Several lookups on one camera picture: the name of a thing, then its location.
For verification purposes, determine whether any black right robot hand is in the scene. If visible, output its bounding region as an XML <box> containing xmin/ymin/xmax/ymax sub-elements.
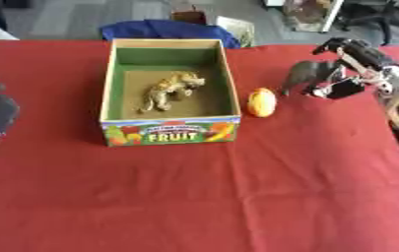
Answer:
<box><xmin>302</xmin><ymin>36</ymin><xmax>399</xmax><ymax>100</ymax></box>

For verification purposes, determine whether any cardboard box with green inside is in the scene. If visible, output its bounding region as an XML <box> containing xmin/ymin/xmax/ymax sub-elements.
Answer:
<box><xmin>97</xmin><ymin>37</ymin><xmax>244</xmax><ymax>148</ymax></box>

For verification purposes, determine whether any black office chair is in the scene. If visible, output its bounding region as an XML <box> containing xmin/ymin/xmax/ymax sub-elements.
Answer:
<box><xmin>335</xmin><ymin>0</ymin><xmax>399</xmax><ymax>46</ymax></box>

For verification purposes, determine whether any grey toy elephant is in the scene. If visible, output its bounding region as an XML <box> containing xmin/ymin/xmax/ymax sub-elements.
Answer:
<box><xmin>276</xmin><ymin>59</ymin><xmax>344</xmax><ymax>97</ymax></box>

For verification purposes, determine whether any orange yellow toy fruit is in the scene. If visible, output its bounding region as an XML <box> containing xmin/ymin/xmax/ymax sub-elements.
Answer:
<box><xmin>245</xmin><ymin>87</ymin><xmax>279</xmax><ymax>118</ymax></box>

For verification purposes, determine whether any pale framed board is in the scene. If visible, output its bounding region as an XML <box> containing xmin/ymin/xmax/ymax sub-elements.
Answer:
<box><xmin>214</xmin><ymin>15</ymin><xmax>258</xmax><ymax>48</ymax></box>

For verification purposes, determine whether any tan toy lion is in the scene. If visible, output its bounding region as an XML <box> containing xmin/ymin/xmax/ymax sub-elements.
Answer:
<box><xmin>137</xmin><ymin>70</ymin><xmax>208</xmax><ymax>114</ymax></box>

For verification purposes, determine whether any brown bag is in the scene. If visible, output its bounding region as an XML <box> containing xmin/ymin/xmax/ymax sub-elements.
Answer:
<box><xmin>169</xmin><ymin>4</ymin><xmax>210</xmax><ymax>26</ymax></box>

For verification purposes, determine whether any blue chair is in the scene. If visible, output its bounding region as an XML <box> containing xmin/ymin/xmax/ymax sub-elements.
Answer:
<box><xmin>99</xmin><ymin>19</ymin><xmax>242</xmax><ymax>49</ymax></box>

